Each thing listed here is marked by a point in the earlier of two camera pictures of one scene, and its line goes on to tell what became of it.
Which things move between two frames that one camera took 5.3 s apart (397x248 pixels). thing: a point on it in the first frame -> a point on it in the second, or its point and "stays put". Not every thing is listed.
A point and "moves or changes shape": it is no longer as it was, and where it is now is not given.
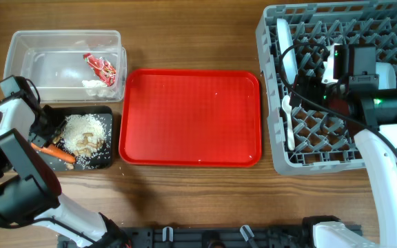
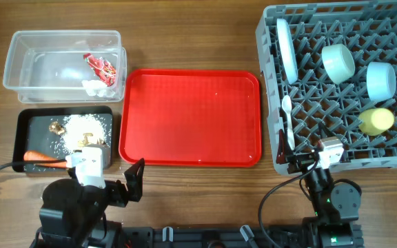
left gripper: (60, 122) -> (133, 176)
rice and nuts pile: (84, 134) stays put
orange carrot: (55, 151) moves or changes shape
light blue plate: (286, 41) stays put
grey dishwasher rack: (294, 40) stays put
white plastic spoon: (286, 105) stays put
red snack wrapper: (101, 68) stays put
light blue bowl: (387, 75) stays put
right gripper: (302, 91) -> (304, 158)
